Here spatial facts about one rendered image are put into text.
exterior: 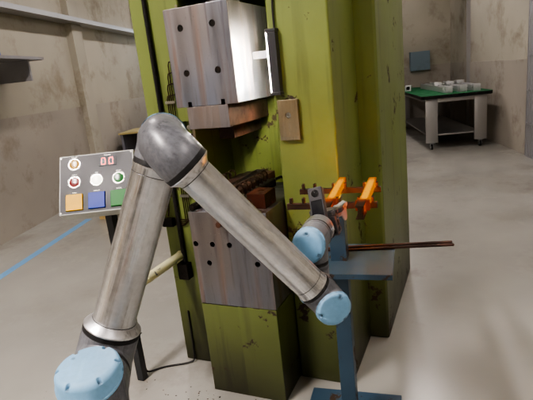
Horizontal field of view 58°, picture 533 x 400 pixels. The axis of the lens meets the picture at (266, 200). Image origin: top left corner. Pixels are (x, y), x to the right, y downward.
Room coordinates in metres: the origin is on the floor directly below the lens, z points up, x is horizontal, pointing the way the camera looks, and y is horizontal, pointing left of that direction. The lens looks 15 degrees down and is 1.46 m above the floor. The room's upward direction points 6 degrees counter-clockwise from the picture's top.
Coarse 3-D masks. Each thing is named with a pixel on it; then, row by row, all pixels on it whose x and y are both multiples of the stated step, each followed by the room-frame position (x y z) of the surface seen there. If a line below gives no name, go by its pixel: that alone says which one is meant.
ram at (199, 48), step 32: (224, 0) 1.99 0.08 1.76; (192, 32) 2.06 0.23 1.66; (224, 32) 2.00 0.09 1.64; (256, 32) 2.22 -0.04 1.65; (192, 64) 2.07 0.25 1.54; (224, 64) 2.00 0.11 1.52; (256, 64) 2.19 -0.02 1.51; (192, 96) 2.08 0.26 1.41; (224, 96) 2.01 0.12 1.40; (256, 96) 2.16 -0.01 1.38
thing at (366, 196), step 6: (372, 180) 1.78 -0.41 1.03; (366, 186) 1.70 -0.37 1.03; (372, 186) 1.69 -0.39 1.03; (366, 192) 1.61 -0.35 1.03; (372, 192) 1.66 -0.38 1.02; (360, 198) 1.54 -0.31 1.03; (366, 198) 1.53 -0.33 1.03; (360, 204) 1.44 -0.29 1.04; (366, 204) 1.49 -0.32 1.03; (360, 210) 1.42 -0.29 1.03; (360, 216) 1.42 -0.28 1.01
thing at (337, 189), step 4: (340, 180) 1.83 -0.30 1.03; (344, 180) 1.84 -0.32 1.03; (336, 184) 1.78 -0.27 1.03; (340, 184) 1.77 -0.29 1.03; (332, 188) 1.72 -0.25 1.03; (336, 188) 1.71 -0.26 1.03; (340, 188) 1.72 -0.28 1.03; (332, 192) 1.66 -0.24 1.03; (336, 192) 1.66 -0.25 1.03; (340, 192) 1.72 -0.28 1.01; (328, 196) 1.61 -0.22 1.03; (332, 196) 1.61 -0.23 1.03; (328, 200) 1.55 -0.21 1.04; (332, 200) 1.54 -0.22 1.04; (328, 204) 1.50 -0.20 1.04; (332, 204) 1.55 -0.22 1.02; (336, 204) 1.55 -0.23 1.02
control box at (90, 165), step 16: (64, 160) 2.18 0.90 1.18; (80, 160) 2.18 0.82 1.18; (96, 160) 2.17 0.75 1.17; (112, 160) 2.17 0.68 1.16; (128, 160) 2.17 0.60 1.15; (64, 176) 2.14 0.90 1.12; (80, 176) 2.14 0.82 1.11; (112, 176) 2.13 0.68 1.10; (128, 176) 2.13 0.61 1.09; (64, 192) 2.10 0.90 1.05; (80, 192) 2.10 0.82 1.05; (64, 208) 2.07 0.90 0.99; (112, 208) 2.06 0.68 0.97
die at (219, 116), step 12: (192, 108) 2.08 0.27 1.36; (204, 108) 2.06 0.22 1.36; (216, 108) 2.03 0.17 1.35; (228, 108) 2.01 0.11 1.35; (240, 108) 2.11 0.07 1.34; (252, 108) 2.23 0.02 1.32; (264, 108) 2.35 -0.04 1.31; (192, 120) 2.08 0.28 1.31; (204, 120) 2.06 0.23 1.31; (216, 120) 2.04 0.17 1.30; (228, 120) 2.01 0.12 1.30; (240, 120) 2.10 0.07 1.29; (252, 120) 2.21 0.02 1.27
